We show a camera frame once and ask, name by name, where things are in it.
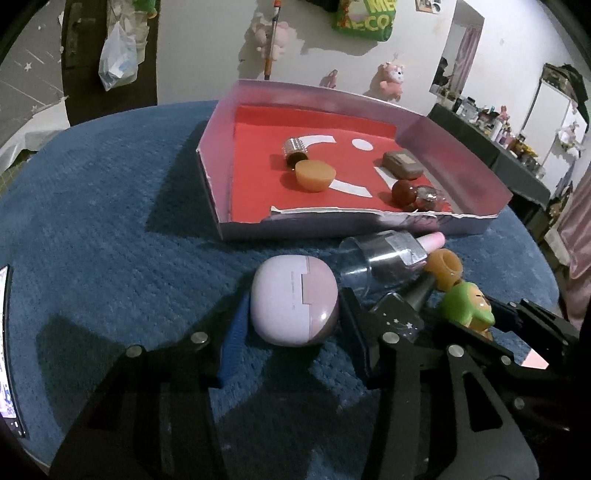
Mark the dark camouflage bag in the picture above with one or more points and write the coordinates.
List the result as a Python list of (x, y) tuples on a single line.
[(563, 78)]

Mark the red-brown ball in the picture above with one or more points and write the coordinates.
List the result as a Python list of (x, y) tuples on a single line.
[(404, 193)]

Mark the dark wooden door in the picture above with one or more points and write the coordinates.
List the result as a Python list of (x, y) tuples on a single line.
[(147, 87)]

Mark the clear plastic cup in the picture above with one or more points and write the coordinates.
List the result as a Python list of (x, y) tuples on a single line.
[(369, 258)]

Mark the pale pink earbuds case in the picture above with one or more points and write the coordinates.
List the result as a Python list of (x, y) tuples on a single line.
[(286, 300)]

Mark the pink cardboard box red lining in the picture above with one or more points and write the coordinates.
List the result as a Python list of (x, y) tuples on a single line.
[(258, 184)]

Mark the row of small bottles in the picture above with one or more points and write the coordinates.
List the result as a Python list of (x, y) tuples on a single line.
[(503, 131)]

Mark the orange round jar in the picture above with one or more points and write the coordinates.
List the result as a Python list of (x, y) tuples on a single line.
[(441, 270)]

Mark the clear plastic bag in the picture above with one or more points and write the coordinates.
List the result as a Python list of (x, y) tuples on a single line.
[(117, 64)]

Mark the black nail polish bottle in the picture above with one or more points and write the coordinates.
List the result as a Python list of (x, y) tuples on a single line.
[(399, 316)]

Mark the green frog plush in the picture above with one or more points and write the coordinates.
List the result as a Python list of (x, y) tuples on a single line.
[(147, 5)]

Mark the wall mirror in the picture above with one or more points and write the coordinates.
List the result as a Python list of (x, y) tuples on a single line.
[(461, 41)]

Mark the brown square case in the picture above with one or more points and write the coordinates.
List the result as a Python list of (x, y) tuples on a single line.
[(401, 166)]

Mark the silver studded cylinder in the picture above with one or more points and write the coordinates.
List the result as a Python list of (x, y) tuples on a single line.
[(295, 147)]

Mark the table with dark green cloth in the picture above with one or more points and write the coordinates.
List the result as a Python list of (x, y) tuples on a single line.
[(485, 143)]

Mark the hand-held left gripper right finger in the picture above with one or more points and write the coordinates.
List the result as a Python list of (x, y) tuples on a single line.
[(353, 323)]

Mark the green tote bag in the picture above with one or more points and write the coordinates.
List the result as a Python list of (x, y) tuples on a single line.
[(364, 21)]

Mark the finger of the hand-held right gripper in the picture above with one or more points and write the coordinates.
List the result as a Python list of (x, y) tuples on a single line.
[(498, 364), (531, 318)]

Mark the white cabinet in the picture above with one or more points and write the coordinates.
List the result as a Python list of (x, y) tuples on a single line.
[(549, 124)]

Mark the green toy figure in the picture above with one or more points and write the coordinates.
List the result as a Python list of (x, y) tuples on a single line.
[(461, 304)]

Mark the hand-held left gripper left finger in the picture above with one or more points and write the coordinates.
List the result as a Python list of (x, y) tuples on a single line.
[(235, 330)]

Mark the pink cat plush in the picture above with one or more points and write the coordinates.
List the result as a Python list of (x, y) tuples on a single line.
[(391, 77)]

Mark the thin stick orange tip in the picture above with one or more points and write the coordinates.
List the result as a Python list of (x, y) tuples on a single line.
[(272, 41)]

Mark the pale pink plush toy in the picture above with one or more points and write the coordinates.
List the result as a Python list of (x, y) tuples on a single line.
[(258, 30)]

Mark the clear hanging organiser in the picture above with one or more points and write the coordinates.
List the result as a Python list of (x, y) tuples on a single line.
[(138, 27)]

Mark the pink curtain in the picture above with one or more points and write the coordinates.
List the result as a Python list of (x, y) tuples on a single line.
[(579, 258)]

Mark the wall photo collage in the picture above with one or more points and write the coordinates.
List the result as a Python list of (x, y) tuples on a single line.
[(427, 5)]

